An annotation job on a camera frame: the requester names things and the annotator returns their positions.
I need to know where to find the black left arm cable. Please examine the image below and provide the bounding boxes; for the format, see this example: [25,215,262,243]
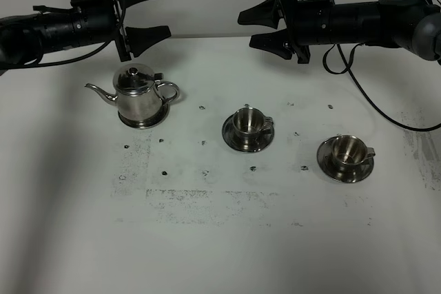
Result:
[17,0,125,67]

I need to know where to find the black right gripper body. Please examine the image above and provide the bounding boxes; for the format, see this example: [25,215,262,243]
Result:
[277,0,333,64]

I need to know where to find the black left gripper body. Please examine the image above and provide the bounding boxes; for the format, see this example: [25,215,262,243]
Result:
[104,0,132,61]

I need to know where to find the left stainless steel saucer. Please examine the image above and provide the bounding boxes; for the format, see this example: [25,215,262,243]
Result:
[222,115,275,153]

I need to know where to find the left stainless steel teacup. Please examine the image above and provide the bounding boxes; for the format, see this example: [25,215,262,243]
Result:
[233,107,274,138]

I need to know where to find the right stainless steel teacup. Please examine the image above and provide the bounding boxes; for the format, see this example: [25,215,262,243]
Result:
[331,135,376,172]

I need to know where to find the right stainless steel saucer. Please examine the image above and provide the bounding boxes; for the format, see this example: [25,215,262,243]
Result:
[316,135,376,183]

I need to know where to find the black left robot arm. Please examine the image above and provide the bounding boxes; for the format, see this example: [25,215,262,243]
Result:
[1,0,171,71]

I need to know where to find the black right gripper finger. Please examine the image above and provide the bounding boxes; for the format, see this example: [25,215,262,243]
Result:
[249,29,293,59]
[237,0,280,28]

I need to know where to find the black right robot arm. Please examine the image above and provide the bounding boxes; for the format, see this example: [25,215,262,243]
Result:
[238,0,440,64]

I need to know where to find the stainless steel teapot saucer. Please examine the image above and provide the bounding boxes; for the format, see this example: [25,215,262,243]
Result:
[118,106,170,129]

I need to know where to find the stainless steel teacup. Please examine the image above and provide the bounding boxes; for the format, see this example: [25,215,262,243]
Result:
[331,135,376,172]
[233,107,274,138]

